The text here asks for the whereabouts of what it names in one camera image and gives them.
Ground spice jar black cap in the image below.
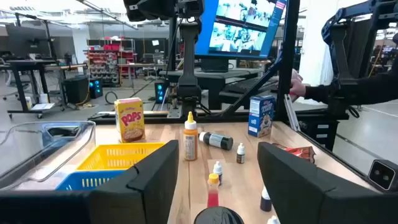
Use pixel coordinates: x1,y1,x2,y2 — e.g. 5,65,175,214
193,205,246,224

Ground black cabinet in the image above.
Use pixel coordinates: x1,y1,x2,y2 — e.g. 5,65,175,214
63,75,91,105

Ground blue plastic basket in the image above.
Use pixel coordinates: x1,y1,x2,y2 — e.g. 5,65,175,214
55,169,127,192

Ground red parts shelf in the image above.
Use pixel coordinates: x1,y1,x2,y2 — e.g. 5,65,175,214
85,43,137,88

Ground black operator desk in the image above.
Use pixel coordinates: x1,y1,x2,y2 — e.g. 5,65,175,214
159,67,280,110

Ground black aluminium rig frame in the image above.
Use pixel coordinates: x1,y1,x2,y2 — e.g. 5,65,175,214
88,0,374,187

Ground yellow squeeze bottle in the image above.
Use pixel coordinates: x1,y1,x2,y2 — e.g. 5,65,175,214
183,111,199,162

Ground yellow Pops cereal box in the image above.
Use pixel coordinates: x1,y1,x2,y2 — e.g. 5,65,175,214
114,97,146,144

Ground blue Frosted Flakes cereal box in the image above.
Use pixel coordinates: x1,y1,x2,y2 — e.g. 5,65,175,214
248,95,275,139

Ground monitor with blue screen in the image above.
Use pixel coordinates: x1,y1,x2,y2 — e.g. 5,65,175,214
195,0,289,60

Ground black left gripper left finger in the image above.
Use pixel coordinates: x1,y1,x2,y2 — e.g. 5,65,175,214
90,139,180,224

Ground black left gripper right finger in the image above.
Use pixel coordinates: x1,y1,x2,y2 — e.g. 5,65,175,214
257,141,346,224

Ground black rolling desk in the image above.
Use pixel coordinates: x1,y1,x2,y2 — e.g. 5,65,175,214
0,58,88,121

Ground black ball right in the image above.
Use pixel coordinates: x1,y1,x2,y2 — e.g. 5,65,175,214
198,131,234,152

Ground black metal stand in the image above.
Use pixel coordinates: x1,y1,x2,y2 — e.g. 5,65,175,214
321,0,398,118

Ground red dropper bottle orange cap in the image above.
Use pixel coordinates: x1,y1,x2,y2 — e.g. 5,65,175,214
206,172,221,208

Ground person's hand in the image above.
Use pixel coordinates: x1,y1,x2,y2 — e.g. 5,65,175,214
289,68,308,103

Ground yellow plastic basket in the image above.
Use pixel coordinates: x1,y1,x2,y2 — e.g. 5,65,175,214
75,142,166,172

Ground clear plastic bin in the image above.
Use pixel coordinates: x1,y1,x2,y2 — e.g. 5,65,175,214
0,120,96,191

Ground wooden background table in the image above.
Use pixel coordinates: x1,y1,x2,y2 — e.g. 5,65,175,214
117,62,169,91

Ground black table-level camera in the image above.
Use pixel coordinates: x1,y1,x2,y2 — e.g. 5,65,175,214
368,159,398,192

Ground silver aluminium bar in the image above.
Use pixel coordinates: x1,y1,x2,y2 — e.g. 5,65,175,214
283,93,302,133

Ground black cable coil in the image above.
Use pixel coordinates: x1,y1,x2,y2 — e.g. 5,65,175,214
104,90,119,106

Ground computer tower blue lights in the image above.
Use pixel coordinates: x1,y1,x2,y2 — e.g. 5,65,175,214
154,81,169,105
89,78,104,100

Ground black keyboard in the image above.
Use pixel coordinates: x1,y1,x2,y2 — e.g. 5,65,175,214
223,77,280,95

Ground black drawer unit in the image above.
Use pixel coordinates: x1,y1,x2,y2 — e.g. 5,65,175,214
297,118,336,152

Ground person's forearm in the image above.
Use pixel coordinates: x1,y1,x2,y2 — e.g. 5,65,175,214
304,70,398,106

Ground black background monitor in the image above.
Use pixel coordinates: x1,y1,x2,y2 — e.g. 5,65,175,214
5,24,52,59

